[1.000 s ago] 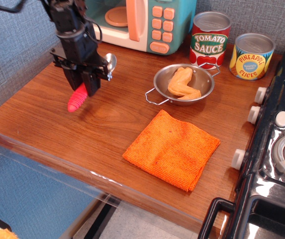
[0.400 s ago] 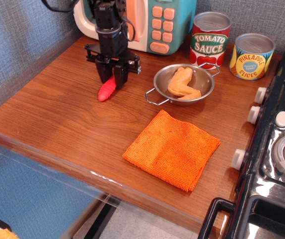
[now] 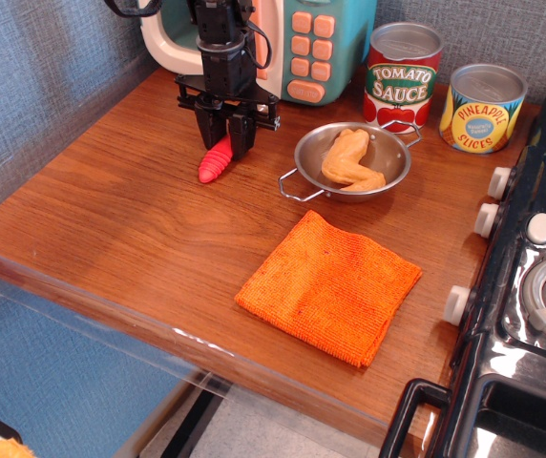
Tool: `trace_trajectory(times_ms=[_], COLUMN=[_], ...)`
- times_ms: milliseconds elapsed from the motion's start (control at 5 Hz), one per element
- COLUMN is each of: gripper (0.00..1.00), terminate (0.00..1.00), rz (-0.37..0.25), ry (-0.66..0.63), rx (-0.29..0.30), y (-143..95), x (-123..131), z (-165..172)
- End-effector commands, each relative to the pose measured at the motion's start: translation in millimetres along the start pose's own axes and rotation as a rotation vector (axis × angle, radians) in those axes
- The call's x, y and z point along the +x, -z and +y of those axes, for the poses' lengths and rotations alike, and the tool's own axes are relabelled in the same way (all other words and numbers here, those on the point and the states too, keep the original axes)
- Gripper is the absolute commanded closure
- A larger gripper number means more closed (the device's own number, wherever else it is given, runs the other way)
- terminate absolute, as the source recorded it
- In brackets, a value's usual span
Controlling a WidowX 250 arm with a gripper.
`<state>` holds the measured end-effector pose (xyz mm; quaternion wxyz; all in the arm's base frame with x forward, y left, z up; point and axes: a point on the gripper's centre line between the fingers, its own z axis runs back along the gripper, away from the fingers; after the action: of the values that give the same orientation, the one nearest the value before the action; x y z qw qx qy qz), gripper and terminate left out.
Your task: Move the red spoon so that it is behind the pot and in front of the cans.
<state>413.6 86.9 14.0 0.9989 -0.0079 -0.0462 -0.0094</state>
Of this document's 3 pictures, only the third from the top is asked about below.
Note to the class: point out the tomato sauce can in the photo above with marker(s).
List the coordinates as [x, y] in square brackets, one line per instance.
[402, 66]

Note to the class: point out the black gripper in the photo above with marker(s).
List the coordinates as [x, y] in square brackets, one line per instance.
[228, 83]

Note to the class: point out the black toy stove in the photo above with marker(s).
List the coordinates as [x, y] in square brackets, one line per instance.
[495, 403]

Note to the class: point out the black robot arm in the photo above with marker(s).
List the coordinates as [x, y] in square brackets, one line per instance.
[223, 22]

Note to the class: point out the pineapple slices can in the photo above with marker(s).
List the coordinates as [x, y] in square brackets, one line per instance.
[482, 106]

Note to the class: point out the teal toy microwave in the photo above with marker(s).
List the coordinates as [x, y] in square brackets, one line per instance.
[317, 46]

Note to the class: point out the orange folded cloth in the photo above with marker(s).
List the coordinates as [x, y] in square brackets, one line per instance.
[329, 288]

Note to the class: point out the toy chicken wing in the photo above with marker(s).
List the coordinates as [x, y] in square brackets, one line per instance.
[342, 163]

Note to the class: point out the orange object bottom left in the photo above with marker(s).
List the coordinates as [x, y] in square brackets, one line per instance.
[10, 448]

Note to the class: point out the red handled metal spoon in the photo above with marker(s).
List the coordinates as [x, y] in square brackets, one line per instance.
[215, 160]

